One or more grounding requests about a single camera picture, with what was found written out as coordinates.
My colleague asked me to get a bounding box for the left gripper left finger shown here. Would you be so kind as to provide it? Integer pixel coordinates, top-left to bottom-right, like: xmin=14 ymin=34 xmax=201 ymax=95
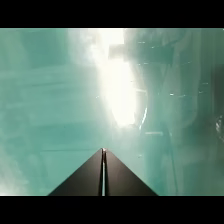
xmin=48 ymin=148 xmax=104 ymax=197

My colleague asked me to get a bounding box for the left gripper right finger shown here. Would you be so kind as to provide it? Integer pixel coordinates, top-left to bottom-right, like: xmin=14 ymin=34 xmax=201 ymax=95
xmin=104 ymin=148 xmax=158 ymax=197

